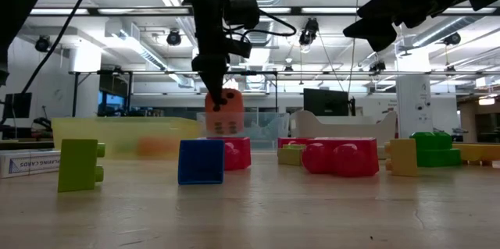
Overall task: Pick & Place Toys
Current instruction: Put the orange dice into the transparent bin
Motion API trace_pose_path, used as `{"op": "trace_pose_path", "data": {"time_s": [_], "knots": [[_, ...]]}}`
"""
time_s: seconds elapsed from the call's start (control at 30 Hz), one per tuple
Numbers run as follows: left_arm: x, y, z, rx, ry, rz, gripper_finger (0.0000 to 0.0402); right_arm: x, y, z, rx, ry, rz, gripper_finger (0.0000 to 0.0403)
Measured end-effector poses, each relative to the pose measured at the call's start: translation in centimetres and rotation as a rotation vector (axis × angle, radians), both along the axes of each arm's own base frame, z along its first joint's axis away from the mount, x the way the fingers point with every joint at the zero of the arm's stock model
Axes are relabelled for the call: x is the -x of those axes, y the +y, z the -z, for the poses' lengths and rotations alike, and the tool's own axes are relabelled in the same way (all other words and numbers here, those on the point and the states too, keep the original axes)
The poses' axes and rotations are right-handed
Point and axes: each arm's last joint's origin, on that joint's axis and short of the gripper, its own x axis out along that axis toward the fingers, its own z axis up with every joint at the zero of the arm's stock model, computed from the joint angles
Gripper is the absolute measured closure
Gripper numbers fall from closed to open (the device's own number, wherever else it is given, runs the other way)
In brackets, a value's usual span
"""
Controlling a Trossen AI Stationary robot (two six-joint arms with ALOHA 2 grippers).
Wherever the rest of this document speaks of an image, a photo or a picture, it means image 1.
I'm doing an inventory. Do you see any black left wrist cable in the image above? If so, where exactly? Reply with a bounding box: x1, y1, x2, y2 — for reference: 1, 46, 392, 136
218, 0, 298, 44

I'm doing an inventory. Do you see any green toy block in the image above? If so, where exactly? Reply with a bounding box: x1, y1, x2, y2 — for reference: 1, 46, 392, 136
409, 131, 463, 169

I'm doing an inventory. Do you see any orange foam die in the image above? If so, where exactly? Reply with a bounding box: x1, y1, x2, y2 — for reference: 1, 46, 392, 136
204, 87, 246, 137

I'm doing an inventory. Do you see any black ceiling spotlight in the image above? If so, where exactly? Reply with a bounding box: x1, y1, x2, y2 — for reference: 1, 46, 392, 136
442, 31, 463, 47
369, 58, 388, 74
166, 29, 183, 47
34, 34, 52, 54
298, 17, 320, 47

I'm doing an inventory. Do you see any playing cards box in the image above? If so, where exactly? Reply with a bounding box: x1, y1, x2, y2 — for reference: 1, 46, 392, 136
0, 148, 62, 179

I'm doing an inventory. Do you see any black monitor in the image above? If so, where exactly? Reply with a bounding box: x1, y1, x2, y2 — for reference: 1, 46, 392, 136
303, 87, 350, 118
2, 92, 34, 119

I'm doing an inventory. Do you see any yellow long brick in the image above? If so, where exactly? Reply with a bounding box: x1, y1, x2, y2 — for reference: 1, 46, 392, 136
452, 142, 500, 165

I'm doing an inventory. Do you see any long background rail frame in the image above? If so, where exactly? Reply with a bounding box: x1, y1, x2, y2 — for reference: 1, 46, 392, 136
69, 69, 500, 118

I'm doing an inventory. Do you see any large red toy block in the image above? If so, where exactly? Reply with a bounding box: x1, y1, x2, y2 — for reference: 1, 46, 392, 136
301, 137, 380, 178

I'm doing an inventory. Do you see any pale yellow brick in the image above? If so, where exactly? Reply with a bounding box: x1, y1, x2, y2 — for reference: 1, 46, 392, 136
384, 137, 418, 178

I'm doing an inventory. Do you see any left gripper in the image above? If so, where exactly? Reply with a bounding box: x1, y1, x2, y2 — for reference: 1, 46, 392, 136
191, 34, 253, 112

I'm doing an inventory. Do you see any lime green brick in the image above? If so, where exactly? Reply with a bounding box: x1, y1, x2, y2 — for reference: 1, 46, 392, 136
57, 138, 106, 194

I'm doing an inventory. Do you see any light green small brick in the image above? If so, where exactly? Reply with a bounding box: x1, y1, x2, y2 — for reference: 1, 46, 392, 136
277, 144, 308, 166

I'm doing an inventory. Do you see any white pillar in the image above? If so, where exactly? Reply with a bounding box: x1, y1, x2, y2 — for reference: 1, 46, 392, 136
395, 73, 435, 139

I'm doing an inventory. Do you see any long black hanging cable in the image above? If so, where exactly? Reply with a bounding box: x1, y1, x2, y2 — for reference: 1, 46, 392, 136
21, 0, 103, 94

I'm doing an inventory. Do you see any white plastic bin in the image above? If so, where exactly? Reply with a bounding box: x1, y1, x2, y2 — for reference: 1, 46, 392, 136
289, 108, 399, 161

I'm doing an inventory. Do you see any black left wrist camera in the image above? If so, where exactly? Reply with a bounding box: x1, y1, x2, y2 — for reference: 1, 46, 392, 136
225, 0, 262, 30

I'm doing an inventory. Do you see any large orange toy block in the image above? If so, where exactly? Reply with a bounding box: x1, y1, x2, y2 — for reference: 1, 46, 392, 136
136, 136, 181, 157

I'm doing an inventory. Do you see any blue toy block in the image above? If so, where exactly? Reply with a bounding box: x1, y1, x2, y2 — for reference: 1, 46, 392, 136
177, 139, 226, 186

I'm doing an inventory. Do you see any yellow translucent bin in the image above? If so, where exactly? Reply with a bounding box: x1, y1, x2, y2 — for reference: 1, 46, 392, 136
52, 116, 204, 160

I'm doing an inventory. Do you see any clear plastic bin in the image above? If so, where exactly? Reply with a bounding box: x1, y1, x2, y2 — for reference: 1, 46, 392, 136
195, 112, 291, 151

